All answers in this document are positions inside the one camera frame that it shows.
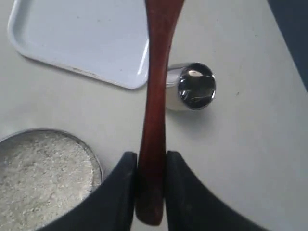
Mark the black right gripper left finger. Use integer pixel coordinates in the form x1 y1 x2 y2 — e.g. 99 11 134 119
42 152 137 231

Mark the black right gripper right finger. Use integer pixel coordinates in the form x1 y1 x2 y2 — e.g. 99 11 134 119
165 151 264 231

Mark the brown wooden spoon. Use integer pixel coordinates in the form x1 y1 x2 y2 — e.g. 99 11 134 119
135 0 184 226

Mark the steel bowl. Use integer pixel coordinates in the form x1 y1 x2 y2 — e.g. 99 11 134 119
0 127 104 192

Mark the stainless steel cup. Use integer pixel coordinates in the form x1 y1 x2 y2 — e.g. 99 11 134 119
166 63 216 111

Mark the white rectangular tray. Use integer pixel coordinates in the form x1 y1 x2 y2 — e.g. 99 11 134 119
8 0 149 89

